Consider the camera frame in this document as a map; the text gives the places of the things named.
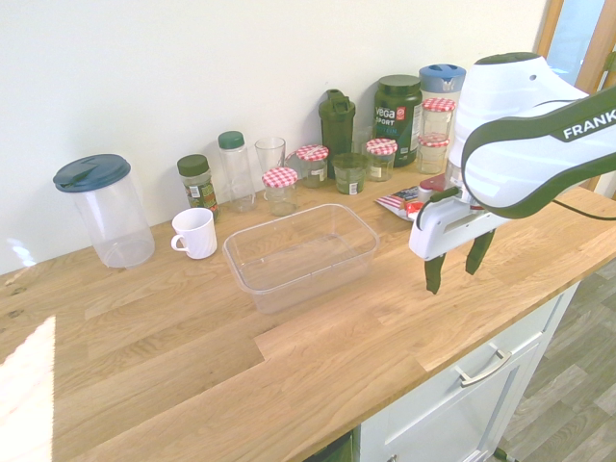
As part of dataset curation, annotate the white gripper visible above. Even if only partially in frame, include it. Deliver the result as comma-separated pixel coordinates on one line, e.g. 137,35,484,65
408,193,509,295

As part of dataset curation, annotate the clear pitcher light blue lid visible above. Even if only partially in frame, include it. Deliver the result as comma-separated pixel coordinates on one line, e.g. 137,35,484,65
418,63,468,141

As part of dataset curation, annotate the dark green Vega protein tub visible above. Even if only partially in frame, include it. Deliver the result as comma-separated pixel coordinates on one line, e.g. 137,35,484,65
373,73,424,168

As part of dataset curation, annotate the small green glass jar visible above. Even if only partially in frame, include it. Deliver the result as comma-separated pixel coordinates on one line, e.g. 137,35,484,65
331,152,370,196

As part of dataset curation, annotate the clear drinking glass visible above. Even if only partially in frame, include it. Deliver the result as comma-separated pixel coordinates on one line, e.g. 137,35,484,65
254,137,288,190

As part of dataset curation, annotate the dark red capped object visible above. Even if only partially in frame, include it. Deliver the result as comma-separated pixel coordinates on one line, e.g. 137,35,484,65
416,174,452,204

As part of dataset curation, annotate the clear pitcher dark blue lid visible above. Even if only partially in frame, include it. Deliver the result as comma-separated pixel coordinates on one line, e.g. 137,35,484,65
52,153,157,271

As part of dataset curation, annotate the honey BBQ chip bag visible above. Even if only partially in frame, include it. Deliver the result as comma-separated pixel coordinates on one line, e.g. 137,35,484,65
374,186,425,222

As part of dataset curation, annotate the silver drawer handle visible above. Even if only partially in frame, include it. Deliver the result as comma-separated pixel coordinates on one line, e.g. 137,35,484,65
453,347,513,389

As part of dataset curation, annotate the spice jar dark green lid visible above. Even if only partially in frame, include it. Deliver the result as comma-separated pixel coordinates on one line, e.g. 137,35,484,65
176,153,222,223

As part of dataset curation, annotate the glass jar red checked lid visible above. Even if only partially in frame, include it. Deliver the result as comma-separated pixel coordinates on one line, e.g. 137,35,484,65
261,167,300,218
421,97,456,141
416,135,451,176
365,138,398,183
295,143,331,190

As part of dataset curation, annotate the white ceramic mug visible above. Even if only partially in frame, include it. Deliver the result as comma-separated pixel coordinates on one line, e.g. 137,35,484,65
169,207,218,261

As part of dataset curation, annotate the tall clear bottle green cap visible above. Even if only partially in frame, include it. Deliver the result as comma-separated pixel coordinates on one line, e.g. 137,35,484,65
217,130,258,215

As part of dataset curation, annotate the dark green shaker bottle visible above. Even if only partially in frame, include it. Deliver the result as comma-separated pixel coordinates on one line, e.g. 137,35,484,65
318,88,357,181

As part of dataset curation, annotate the clear rectangular plastic container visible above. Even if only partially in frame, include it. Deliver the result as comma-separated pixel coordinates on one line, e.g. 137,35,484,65
221,203,381,316

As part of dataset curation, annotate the white kitchen cabinet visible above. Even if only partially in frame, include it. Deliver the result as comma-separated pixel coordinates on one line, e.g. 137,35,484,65
358,281,581,462

